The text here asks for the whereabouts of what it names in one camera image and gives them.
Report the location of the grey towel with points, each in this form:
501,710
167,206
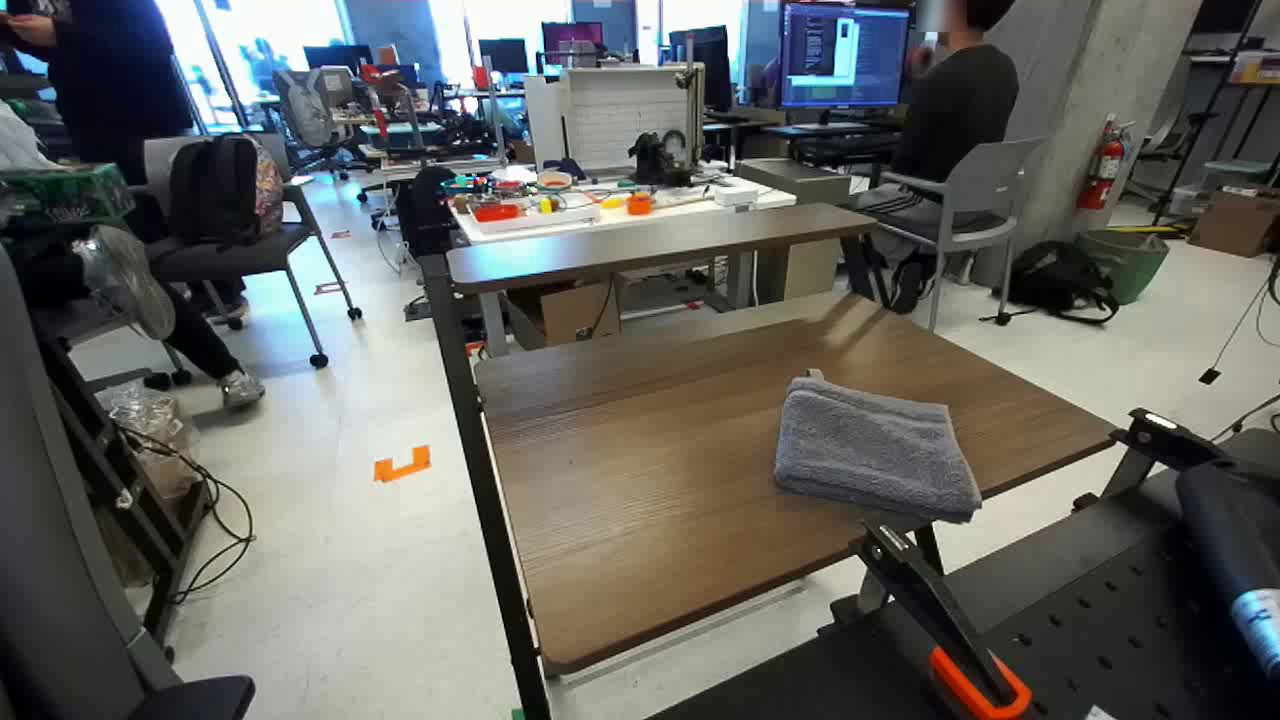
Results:
867,447

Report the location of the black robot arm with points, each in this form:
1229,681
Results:
1235,534

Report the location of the cardboard box under desk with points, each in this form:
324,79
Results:
564,318

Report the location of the brown wooden desk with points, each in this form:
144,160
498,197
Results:
643,244

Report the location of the orange small object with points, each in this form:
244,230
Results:
643,206

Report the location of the white tray board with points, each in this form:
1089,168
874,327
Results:
695,203

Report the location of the black curved device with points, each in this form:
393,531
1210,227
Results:
657,160

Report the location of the red small container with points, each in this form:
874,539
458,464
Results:
498,209

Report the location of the white panel box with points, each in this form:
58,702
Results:
605,115

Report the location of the orange tape floor marker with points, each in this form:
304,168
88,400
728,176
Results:
402,464

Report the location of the dark computer monitor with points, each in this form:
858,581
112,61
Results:
705,65

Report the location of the small monitor with pink screen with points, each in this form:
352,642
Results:
575,41

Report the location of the grey chair with black legs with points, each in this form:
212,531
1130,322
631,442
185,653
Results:
301,244

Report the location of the large computer monitor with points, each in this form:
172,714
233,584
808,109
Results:
845,58

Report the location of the grey plastic chair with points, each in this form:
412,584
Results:
981,203

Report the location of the seated person in dark shirt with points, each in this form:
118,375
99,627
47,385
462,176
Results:
959,106

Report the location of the grey mesh office chair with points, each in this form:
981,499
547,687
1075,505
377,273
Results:
317,115

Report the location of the black backpack on floor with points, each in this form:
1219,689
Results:
1062,279

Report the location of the black backpack on chair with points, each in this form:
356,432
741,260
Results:
212,188

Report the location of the red fire extinguisher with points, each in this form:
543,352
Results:
1102,168

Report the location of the green bag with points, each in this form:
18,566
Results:
1135,266

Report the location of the black metal clamp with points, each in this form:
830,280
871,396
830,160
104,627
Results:
1151,432

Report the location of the clear plastic bag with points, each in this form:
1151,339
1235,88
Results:
120,280

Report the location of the black perforated base board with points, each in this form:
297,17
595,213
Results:
1095,647

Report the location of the black tripod leg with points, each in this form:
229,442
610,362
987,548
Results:
1235,333

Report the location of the standing person in blue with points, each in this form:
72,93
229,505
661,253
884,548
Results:
118,82

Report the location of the grey office chair back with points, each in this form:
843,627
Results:
54,561

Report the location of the black metal shelf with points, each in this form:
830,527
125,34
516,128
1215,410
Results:
1222,82

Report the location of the black metal table frame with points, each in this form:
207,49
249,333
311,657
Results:
465,413

